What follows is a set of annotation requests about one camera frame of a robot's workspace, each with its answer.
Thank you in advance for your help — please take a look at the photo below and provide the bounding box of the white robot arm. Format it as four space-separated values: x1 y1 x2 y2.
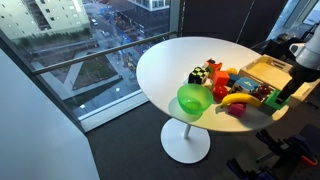
276 27 320 104

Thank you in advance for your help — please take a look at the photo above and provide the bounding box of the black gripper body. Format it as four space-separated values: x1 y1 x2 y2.
276 78 303 103

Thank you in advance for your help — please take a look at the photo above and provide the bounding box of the orange red toy figure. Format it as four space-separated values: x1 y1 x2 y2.
206 59 222 78

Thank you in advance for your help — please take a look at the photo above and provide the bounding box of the black and green checkered cube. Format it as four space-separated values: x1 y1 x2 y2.
188 67 208 84

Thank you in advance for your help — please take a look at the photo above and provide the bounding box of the wooden tray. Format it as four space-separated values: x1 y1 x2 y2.
239 55 319 104

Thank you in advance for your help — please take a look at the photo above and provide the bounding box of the orange cube block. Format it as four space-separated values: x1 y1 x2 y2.
213 71 230 86

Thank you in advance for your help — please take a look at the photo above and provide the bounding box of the dark blue block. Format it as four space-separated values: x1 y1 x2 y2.
226 74 240 87

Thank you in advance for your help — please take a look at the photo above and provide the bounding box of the blue and white block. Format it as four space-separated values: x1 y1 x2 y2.
232 77 259 93

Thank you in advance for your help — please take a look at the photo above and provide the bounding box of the green plastic bowl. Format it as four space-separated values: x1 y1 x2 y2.
177 84 213 115

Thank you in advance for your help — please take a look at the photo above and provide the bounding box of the yellow small block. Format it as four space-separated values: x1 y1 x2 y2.
227 68 237 74

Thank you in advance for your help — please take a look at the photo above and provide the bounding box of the red round block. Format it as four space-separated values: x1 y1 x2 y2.
212 85 228 103

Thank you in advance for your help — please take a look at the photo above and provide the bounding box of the white round pedestal table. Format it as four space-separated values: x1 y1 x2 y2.
136 37 288 164

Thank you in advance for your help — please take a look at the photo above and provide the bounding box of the yellow banana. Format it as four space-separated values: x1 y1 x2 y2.
221 93 262 107

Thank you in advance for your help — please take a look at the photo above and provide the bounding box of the green block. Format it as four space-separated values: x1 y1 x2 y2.
264 89 289 110

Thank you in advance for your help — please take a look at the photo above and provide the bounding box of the black orange equipment on floor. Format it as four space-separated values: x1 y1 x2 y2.
226 124 320 180

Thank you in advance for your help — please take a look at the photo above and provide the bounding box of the metal window railing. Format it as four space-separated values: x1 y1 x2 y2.
32 31 177 75

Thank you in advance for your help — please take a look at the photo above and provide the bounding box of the black chair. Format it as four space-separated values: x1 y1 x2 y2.
252 23 319 64

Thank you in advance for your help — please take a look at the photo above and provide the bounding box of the dark red apple toy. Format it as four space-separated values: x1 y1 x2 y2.
258 85 270 95

